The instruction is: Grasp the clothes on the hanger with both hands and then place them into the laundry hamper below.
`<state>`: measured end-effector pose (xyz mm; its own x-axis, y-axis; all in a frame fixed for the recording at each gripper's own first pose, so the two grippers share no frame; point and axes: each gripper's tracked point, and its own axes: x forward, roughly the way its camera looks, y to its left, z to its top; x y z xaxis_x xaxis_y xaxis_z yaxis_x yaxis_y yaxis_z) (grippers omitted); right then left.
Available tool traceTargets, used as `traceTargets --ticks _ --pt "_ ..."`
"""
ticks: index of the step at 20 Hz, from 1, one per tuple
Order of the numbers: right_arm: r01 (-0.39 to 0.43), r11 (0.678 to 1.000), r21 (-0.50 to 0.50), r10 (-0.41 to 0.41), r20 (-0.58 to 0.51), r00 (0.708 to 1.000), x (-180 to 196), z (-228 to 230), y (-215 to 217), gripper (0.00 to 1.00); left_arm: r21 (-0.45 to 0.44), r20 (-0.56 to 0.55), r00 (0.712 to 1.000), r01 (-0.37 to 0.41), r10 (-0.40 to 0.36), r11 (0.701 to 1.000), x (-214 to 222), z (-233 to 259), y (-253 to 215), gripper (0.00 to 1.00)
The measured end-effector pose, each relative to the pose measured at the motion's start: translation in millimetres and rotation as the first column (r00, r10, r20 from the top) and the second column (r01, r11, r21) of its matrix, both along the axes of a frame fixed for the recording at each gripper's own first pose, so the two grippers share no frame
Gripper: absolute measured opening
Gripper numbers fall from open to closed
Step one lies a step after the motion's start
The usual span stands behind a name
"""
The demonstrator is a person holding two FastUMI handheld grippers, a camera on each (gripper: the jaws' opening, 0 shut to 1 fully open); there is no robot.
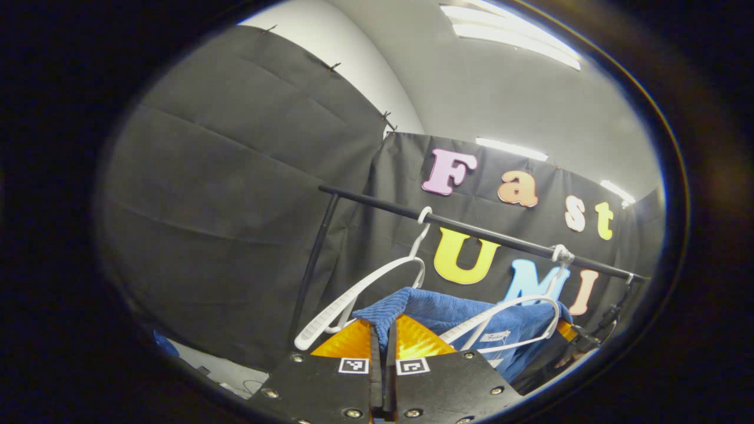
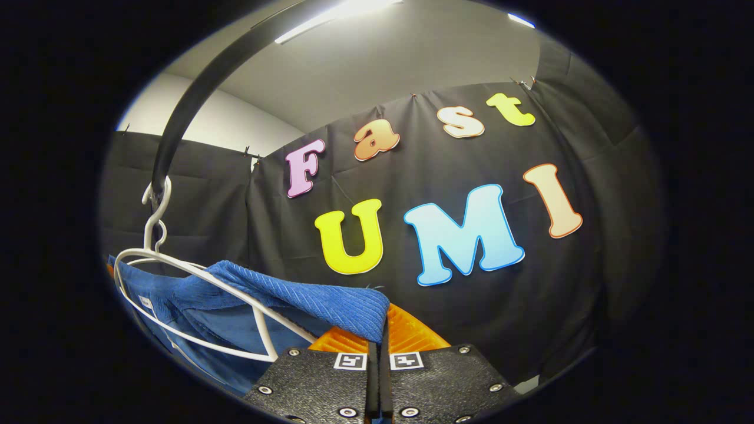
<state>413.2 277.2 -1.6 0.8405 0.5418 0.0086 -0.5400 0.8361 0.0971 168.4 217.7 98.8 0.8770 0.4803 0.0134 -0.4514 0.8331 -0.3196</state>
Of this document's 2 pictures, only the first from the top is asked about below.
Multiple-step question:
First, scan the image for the long ceiling light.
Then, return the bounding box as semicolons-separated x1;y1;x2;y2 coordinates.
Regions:
476;137;550;162

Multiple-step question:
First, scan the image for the blue cloth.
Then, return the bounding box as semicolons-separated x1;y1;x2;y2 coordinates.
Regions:
153;330;180;358

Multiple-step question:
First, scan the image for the small ceiling light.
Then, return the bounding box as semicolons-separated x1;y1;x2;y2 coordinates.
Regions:
600;180;637;206

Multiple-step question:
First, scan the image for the white plastic hanger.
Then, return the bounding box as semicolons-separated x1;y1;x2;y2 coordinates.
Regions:
293;206;434;352
439;244;575;354

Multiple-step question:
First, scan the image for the black backdrop cloth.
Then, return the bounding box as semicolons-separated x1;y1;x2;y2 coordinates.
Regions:
94;25;666;377

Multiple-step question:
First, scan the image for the black garment rack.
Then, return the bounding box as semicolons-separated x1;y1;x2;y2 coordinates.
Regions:
287;184;649;349

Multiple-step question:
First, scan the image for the large ceiling light panel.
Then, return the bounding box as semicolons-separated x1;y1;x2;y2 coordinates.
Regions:
441;0;583;71

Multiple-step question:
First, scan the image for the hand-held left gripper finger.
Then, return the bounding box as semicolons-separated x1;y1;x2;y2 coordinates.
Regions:
386;314;525;424
244;318;383;424

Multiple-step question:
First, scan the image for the blue corduroy jacket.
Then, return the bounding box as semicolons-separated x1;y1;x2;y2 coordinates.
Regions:
352;287;573;383

